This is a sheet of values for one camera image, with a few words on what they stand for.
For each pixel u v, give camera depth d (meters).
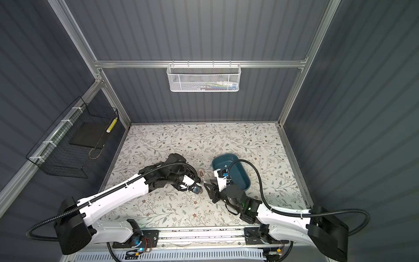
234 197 0.59
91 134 0.79
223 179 0.67
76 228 0.39
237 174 0.92
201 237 0.75
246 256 0.70
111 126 0.81
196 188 0.65
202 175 0.91
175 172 0.62
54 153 0.65
